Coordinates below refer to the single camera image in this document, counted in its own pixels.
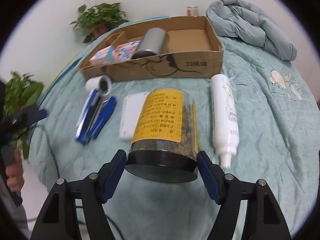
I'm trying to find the pastel rubik's cube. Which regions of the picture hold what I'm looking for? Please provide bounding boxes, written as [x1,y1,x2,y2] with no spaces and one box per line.
[89,46,115,65]

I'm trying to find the narrow cardboard insert tray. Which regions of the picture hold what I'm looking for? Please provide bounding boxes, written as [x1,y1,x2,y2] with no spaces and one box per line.
[80,31,128,68]

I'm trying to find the black cable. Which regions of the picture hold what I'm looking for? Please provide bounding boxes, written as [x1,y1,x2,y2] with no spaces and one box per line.
[30,125,126,240]

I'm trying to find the silver metal canister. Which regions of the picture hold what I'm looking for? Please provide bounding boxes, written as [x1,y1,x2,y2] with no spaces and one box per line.
[132,28,169,59]

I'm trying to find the colourful board game box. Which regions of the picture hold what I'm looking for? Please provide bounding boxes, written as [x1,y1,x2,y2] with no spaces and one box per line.
[111,41,140,63]

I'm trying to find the large leaf plant left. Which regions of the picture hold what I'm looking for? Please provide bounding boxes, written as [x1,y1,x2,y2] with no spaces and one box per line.
[3,71,44,159]

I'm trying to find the corner potted green plant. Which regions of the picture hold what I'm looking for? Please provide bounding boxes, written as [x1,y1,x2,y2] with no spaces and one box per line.
[70,3,128,43]

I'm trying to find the large shallow cardboard box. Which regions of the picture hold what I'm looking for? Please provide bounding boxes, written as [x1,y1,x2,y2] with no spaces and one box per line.
[78,16,223,82]

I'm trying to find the white plastic device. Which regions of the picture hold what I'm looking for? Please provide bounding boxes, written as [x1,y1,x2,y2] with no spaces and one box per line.
[119,92,150,141]

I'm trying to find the blue metal stapler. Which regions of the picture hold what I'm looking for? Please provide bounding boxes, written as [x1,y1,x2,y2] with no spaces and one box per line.
[75,89,117,145]

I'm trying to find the person's left hand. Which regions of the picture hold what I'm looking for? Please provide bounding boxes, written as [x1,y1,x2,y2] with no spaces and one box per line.
[5,148,24,192]

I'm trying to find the crumpled light blue duvet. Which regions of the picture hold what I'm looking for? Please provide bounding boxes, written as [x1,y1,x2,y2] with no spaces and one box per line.
[206,0,297,61]

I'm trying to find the white spray bottle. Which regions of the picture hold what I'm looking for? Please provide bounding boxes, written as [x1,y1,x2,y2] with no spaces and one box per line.
[210,74,239,168]

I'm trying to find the yellow label clear jar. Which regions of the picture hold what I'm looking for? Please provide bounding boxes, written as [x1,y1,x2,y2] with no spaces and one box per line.
[126,88,199,183]

